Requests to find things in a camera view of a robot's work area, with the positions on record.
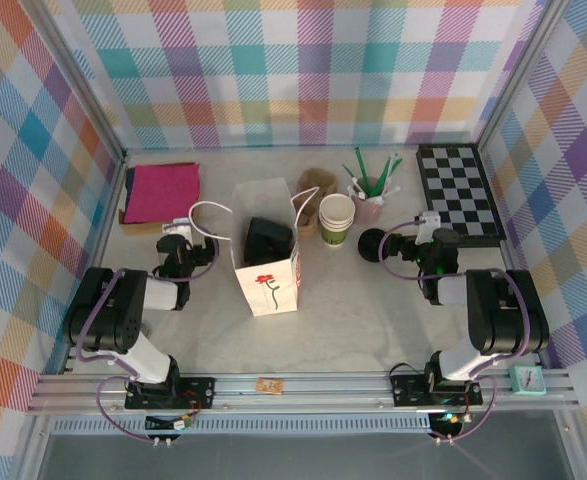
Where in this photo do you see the pink straw holder cup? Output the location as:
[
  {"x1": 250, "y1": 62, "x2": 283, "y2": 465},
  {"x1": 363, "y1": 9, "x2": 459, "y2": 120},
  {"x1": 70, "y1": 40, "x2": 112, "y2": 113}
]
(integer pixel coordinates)
[{"x1": 348, "y1": 185, "x2": 392, "y2": 227}]

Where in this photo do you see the mint green small clock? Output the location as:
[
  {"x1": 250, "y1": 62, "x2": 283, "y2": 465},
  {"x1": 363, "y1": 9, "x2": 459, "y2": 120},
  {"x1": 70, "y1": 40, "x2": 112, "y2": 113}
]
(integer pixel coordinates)
[{"x1": 509, "y1": 364, "x2": 545, "y2": 396}]

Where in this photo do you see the pale green wrapped straw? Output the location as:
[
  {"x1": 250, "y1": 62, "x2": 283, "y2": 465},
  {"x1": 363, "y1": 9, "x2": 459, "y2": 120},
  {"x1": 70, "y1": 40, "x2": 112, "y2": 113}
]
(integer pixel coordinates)
[{"x1": 380, "y1": 151, "x2": 404, "y2": 196}]

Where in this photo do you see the small black connector board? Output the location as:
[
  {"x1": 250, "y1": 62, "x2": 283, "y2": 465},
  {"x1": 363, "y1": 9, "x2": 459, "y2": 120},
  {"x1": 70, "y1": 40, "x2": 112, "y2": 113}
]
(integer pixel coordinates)
[
  {"x1": 145, "y1": 413, "x2": 195, "y2": 432},
  {"x1": 430, "y1": 410, "x2": 474, "y2": 427}
]

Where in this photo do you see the stack of cardboard cup carriers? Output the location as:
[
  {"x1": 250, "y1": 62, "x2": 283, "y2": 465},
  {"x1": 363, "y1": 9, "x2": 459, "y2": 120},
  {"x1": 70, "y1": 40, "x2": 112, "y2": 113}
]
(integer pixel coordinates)
[{"x1": 295, "y1": 168, "x2": 337, "y2": 237}]

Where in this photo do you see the pink paper napkin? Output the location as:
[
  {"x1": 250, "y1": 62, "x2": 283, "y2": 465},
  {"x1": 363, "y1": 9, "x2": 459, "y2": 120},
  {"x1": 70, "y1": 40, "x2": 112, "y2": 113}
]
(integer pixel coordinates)
[{"x1": 122, "y1": 164, "x2": 202, "y2": 225}]

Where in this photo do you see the black paper napkin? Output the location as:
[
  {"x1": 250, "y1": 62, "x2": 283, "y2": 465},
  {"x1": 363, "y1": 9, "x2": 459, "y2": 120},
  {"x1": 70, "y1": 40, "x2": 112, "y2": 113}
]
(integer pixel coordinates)
[{"x1": 244, "y1": 216, "x2": 294, "y2": 266}]

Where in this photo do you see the dark blue paper napkin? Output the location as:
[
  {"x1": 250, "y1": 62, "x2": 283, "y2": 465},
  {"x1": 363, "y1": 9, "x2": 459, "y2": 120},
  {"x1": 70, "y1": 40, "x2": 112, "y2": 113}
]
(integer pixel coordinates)
[{"x1": 124, "y1": 167, "x2": 137, "y2": 211}]

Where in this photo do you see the stack of green paper cups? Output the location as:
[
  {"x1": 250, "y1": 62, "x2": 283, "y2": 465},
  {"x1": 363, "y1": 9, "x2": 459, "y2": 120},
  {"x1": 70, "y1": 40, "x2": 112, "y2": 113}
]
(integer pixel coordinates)
[{"x1": 318, "y1": 193, "x2": 357, "y2": 249}]

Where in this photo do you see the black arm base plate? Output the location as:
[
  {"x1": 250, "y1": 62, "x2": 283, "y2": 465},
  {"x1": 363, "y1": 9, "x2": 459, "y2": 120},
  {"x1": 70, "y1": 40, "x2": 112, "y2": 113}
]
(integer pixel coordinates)
[
  {"x1": 122, "y1": 375, "x2": 218, "y2": 412},
  {"x1": 390, "y1": 370, "x2": 485, "y2": 409}
]

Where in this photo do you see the black and grey chessboard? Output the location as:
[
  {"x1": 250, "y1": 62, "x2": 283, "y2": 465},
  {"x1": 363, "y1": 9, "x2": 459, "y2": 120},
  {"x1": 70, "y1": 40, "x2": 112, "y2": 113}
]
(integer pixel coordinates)
[{"x1": 415, "y1": 143, "x2": 508, "y2": 250}]

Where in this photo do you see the green drinking straw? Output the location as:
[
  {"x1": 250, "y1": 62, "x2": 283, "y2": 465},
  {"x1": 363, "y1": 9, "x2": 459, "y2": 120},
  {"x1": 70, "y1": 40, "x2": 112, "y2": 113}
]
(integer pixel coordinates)
[
  {"x1": 354, "y1": 146, "x2": 372, "y2": 197},
  {"x1": 371, "y1": 156, "x2": 393, "y2": 197}
]

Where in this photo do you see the stack of black cup lids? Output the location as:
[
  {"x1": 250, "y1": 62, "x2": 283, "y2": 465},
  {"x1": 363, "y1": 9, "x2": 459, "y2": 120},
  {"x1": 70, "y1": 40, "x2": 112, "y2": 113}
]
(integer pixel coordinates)
[{"x1": 357, "y1": 227, "x2": 394, "y2": 264}]

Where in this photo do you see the wide aluminium mounting rail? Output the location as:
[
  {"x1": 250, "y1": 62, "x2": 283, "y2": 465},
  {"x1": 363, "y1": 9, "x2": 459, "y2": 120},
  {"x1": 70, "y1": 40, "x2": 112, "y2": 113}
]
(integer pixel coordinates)
[{"x1": 25, "y1": 367, "x2": 582, "y2": 417}]

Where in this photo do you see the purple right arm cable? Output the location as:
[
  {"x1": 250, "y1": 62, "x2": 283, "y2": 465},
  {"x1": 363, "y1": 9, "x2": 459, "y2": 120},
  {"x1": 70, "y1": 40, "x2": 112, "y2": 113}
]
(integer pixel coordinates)
[{"x1": 378, "y1": 222, "x2": 529, "y2": 444}]

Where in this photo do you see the aluminium frame post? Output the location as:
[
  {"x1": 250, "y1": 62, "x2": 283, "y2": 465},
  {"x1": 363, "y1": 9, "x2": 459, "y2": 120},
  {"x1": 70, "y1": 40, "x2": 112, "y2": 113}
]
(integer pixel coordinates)
[
  {"x1": 476, "y1": 0, "x2": 570, "y2": 149},
  {"x1": 31, "y1": 0, "x2": 128, "y2": 160}
]

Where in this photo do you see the short dark green straw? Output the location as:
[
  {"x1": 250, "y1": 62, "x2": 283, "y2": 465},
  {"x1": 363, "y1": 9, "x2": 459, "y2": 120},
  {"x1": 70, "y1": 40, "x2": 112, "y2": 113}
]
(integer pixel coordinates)
[{"x1": 341, "y1": 163, "x2": 362, "y2": 191}]

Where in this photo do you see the grey slotted cable duct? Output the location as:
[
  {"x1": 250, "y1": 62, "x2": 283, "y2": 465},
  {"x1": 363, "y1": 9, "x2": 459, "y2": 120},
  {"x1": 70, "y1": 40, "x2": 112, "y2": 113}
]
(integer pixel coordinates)
[{"x1": 52, "y1": 417, "x2": 434, "y2": 436}]

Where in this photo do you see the white flower print paper bag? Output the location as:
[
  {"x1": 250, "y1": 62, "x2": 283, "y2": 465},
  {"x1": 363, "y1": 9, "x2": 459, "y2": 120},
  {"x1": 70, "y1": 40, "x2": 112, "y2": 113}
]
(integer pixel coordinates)
[{"x1": 188, "y1": 178, "x2": 320, "y2": 318}]

